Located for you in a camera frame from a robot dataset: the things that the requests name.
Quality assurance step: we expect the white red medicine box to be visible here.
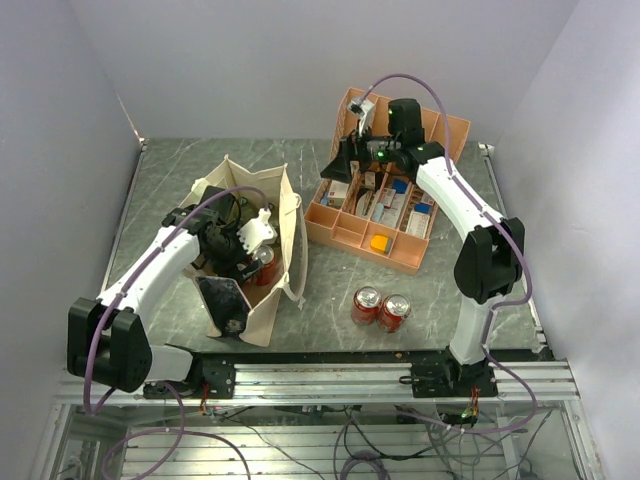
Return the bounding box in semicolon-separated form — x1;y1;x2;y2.
325;180;350;208

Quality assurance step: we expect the cream canvas tote bag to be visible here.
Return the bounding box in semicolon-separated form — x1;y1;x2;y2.
181;156;309;347

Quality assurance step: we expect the white box right slot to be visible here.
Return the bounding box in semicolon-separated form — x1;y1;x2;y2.
405;210;430;239

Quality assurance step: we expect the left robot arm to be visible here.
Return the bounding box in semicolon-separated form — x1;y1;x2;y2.
67;187;276;398

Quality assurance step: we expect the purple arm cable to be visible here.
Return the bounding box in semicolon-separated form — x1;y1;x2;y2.
82;186;269;480
359;73;539;434

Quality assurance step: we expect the clear bottle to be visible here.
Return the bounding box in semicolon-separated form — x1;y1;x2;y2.
238;197;253;219

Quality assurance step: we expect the orange plastic desk organizer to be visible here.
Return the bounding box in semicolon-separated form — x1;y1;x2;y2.
303;88;472;276

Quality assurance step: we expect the aluminium mounting rail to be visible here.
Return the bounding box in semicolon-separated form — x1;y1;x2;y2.
54;362;576;407

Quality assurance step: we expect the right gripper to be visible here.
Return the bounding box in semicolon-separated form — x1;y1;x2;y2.
321;118;401;183

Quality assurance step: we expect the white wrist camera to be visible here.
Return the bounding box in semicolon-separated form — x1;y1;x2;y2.
348;97;375;137
237;207;278;255

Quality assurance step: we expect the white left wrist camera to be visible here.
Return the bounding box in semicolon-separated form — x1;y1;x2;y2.
237;207;278;255

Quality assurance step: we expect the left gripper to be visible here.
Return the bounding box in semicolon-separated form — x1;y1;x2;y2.
204;218;263;291

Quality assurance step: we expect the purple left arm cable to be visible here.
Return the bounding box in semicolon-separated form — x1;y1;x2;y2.
82;186;269;480

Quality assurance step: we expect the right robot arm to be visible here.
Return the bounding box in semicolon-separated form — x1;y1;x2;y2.
305;89;525;396

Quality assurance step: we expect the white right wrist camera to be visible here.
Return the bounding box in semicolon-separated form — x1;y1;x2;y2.
348;97;375;137

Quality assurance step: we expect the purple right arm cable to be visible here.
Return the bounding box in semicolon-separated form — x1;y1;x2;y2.
359;73;539;434

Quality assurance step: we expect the red soda can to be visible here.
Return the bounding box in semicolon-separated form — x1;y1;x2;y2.
253;245;278;287
377;294;411;333
351;286;382;326

